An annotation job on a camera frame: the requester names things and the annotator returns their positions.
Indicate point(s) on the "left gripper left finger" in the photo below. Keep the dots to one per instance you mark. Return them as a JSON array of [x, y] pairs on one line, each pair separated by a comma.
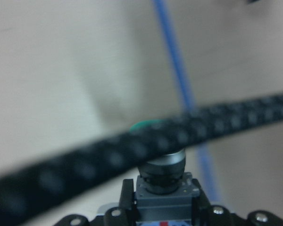
[[123, 214]]

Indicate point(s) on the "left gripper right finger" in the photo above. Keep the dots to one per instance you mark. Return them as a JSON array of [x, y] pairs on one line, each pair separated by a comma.
[[206, 214]]

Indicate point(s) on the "green push button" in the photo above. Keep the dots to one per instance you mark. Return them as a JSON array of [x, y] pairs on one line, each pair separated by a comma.
[[164, 192]]

